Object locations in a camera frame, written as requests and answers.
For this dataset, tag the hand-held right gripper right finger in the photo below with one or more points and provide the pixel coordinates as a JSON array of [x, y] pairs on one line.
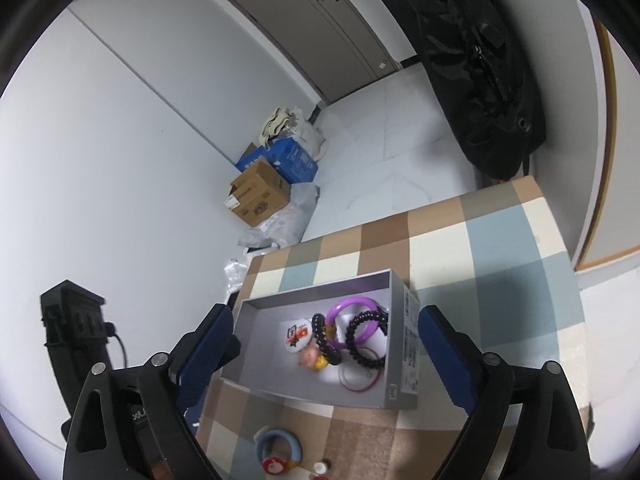
[[447, 360]]

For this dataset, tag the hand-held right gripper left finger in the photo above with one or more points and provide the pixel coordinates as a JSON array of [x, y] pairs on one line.
[[205, 355]]

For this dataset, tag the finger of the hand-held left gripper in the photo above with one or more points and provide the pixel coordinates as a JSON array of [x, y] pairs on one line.
[[235, 349]]

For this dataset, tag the grey cardboard box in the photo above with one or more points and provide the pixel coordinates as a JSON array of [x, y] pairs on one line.
[[400, 350]]

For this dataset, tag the round printed badge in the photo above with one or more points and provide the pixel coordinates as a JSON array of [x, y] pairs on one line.
[[295, 335]]

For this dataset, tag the pink pig toy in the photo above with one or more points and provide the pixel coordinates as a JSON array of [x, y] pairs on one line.
[[311, 357]]

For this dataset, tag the crumpled white plastic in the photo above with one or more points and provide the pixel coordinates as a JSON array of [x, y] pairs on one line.
[[235, 277]]

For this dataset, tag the clear plastic wrap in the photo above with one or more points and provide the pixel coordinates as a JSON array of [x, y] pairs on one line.
[[285, 215]]

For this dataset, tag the small white bottle cap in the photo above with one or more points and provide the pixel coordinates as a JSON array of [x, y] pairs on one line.
[[321, 469]]

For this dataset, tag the brown cardboard box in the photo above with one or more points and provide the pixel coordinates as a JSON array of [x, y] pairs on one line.
[[260, 195]]

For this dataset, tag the blue cardboard box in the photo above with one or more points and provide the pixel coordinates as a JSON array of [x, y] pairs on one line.
[[295, 157]]

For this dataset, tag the white plastic bag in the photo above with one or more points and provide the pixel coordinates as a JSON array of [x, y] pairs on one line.
[[310, 132]]

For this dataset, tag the wood-framed white panel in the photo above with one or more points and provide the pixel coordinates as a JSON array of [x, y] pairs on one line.
[[615, 160]]

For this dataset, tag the black hanging bag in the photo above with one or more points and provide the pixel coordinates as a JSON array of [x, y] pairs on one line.
[[465, 60]]

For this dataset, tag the grey door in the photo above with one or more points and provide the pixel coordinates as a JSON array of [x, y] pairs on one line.
[[300, 25]]

